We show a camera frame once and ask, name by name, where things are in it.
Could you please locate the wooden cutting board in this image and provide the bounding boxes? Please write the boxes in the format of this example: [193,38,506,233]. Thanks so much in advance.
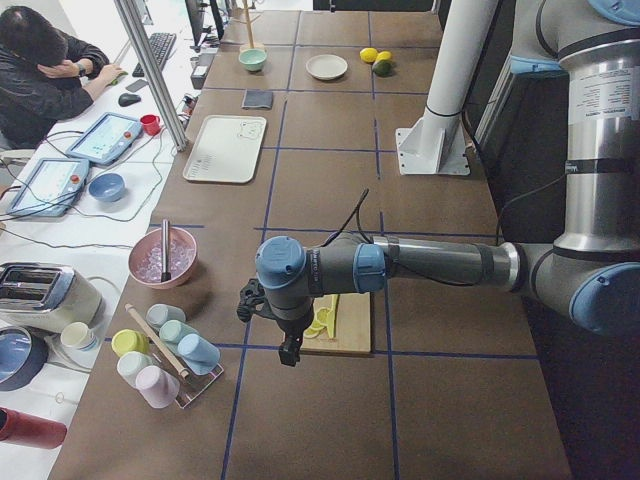
[301,293,372,355]

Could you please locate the cream toaster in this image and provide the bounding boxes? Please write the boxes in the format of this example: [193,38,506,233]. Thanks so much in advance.
[1,262,102,333]

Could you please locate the upper teach pendant tablet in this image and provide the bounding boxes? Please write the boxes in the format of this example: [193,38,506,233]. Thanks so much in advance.
[65,112,142,165]

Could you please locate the pale white cup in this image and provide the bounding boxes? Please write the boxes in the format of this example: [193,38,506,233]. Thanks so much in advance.
[116,351,157,388]

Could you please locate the paper cup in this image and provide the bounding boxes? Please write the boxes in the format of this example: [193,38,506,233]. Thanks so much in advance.
[60,322,98,351]

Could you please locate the black smartphone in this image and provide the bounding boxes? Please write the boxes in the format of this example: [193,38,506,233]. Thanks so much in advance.
[126,78,148,93]

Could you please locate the grey-blue cup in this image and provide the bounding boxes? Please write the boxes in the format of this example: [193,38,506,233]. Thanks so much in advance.
[145,303,186,330]

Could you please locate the pink cup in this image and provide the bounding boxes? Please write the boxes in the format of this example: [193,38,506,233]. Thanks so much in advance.
[135,365,180,409]

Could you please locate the lower teach pendant tablet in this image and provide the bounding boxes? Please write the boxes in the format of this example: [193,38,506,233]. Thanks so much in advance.
[7,158,90,218]

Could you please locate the pink bowl with ice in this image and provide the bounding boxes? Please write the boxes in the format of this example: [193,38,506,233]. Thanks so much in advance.
[128,227,198,289]

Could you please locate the green lime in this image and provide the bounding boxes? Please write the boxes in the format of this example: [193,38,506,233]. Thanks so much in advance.
[372,60,393,77]

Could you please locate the mint cup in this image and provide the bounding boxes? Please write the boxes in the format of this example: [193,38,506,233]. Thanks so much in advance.
[159,320,198,346]

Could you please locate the metal tongs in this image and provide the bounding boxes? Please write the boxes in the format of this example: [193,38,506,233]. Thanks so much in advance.
[160,219,171,283]

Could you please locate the yellow lemon right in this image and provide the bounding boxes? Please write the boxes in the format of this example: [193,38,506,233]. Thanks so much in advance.
[376,51,392,62]

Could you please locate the yellow-green plastic knife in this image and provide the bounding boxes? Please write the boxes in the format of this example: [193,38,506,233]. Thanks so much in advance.
[326,294,340,339]

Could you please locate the black keyboard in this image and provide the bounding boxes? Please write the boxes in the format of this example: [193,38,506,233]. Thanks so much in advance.
[148,32,177,71]

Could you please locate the black computer mouse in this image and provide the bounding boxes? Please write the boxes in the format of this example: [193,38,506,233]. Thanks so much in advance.
[118,93,141,107]

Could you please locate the white pillar with base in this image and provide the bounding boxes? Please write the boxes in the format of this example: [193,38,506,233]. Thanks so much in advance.
[396,0,498,176]

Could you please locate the yellow-green cup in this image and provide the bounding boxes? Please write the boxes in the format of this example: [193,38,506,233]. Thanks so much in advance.
[111,329,149,357]

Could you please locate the cream rectangular tray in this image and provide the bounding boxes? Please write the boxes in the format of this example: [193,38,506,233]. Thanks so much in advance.
[182,115,267,184]

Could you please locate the lemon slices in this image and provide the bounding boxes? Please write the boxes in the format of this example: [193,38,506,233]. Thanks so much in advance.
[304,307,335,338]

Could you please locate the teach pendant tablet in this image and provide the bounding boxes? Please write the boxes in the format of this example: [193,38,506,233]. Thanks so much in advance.
[7,158,90,218]
[65,112,142,165]

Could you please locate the dark blue pot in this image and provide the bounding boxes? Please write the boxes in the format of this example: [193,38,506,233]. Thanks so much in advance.
[1,326,49,392]

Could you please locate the person in black jacket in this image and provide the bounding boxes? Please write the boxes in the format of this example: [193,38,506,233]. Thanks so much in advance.
[1,6,124,150]

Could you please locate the cream round plate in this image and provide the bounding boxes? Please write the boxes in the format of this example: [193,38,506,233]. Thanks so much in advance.
[305,54,348,81]

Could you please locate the blue bowl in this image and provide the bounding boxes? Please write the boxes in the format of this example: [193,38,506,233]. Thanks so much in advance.
[88,173,126,203]

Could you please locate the aluminium frame post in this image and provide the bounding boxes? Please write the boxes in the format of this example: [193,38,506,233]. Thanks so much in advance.
[114,0,188,152]

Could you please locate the mint green bowl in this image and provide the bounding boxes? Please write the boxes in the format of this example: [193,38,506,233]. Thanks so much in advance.
[238,48,267,73]

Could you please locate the light blue cup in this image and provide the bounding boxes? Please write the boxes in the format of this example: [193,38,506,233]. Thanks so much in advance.
[178,334,221,375]

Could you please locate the wooden mug tree stand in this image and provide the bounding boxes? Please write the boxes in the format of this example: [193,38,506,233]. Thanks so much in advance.
[239,0,266,53]

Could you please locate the dark grey folded cloth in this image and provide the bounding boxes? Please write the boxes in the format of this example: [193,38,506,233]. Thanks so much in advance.
[241,89,273,110]

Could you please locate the yellow lemon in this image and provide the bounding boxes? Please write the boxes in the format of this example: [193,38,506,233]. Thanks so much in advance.
[359,47,379,64]
[376,51,392,62]

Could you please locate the yellow lemon left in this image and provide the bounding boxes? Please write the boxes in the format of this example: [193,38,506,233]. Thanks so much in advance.
[359,47,379,64]

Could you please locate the red cup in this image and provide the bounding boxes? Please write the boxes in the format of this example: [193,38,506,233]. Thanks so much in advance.
[139,114,161,136]

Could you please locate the red bottle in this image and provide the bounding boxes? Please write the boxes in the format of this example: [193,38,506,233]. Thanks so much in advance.
[1,407,67,449]

